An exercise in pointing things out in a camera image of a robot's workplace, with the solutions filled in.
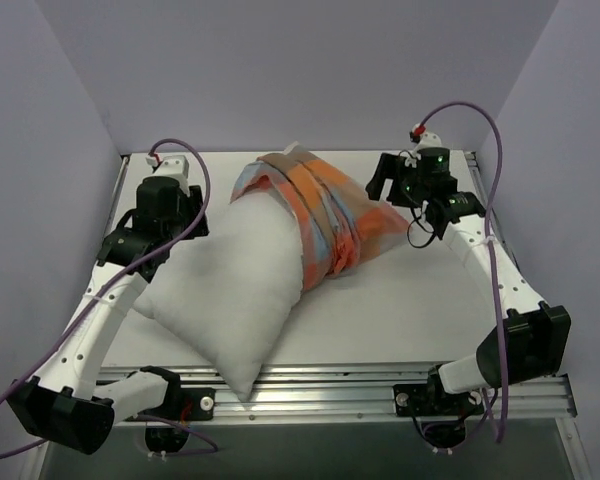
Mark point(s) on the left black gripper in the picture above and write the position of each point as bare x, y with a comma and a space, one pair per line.
195, 212

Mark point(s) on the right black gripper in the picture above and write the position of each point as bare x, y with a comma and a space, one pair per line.
392, 176

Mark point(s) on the checkered orange blue pillowcase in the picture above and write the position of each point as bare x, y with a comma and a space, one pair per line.
340, 227

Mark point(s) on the white pillow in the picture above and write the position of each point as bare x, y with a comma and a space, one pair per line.
228, 295

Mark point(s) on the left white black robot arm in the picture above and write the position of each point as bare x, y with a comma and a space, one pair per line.
59, 401

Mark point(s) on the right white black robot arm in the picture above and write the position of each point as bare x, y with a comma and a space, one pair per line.
529, 338

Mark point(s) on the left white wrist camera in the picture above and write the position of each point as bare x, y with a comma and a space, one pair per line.
173, 166

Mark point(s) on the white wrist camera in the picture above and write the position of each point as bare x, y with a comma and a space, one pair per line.
173, 166
422, 138

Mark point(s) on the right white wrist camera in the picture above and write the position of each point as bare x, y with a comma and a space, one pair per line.
422, 138

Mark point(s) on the right aluminium side rail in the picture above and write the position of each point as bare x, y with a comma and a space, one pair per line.
500, 235

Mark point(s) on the aluminium side rail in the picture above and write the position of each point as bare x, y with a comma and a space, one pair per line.
118, 184
500, 235

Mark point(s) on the left aluminium side rail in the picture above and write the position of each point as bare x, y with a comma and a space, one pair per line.
118, 184

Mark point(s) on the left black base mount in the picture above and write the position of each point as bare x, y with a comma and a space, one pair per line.
191, 405

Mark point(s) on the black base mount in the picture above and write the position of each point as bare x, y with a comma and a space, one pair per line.
191, 405
439, 418

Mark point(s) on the aluminium front rail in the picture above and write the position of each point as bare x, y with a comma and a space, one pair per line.
350, 392

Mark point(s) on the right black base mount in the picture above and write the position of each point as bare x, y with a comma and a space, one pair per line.
439, 418

